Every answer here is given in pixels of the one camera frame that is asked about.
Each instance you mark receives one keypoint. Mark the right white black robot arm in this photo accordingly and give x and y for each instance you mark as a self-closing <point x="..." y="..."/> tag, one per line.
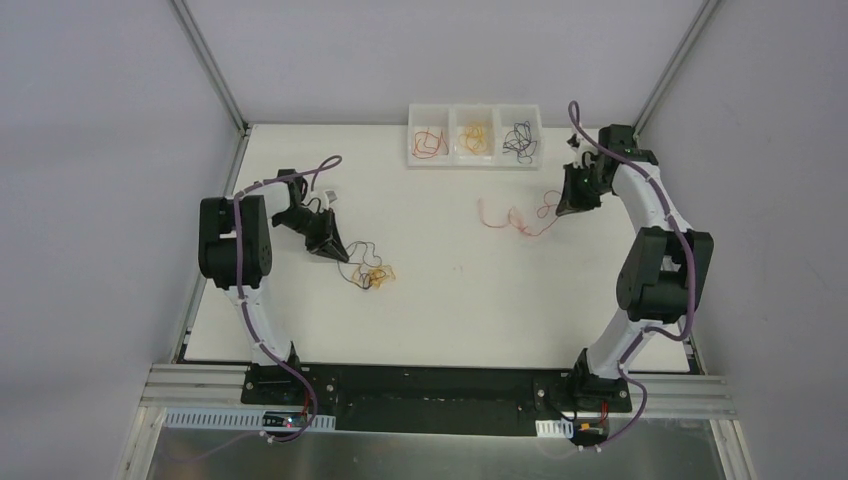
<point x="661" y="281"/>

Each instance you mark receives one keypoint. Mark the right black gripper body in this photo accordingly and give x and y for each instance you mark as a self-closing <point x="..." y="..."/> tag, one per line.
<point x="577" y="187"/>

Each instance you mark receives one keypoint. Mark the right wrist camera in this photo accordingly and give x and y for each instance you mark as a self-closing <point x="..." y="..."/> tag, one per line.
<point x="574" y="141"/>

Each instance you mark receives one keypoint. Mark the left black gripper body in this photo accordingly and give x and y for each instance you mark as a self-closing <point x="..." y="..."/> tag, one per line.
<point x="318" y="230"/>

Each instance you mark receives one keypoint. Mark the white three-compartment tray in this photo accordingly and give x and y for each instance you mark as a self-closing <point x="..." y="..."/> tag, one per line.
<point x="476" y="136"/>

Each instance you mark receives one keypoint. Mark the left white slotted cable duct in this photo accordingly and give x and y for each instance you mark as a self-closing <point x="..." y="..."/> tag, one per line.
<point x="274" y="420"/>

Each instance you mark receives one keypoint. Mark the white slotted cable duct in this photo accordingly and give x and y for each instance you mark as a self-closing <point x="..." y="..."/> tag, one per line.
<point x="274" y="420"/>
<point x="560" y="428"/>

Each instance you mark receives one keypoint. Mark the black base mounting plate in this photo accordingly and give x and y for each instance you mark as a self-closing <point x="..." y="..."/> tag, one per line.
<point x="435" y="400"/>

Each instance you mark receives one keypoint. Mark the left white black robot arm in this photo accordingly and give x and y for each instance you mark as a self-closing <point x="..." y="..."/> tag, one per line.
<point x="235" y="253"/>

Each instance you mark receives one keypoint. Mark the right white slotted cable duct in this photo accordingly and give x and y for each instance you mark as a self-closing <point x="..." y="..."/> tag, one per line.
<point x="560" y="428"/>

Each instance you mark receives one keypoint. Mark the aluminium frame rail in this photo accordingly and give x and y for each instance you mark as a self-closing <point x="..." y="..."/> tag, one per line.
<point x="205" y="385"/>

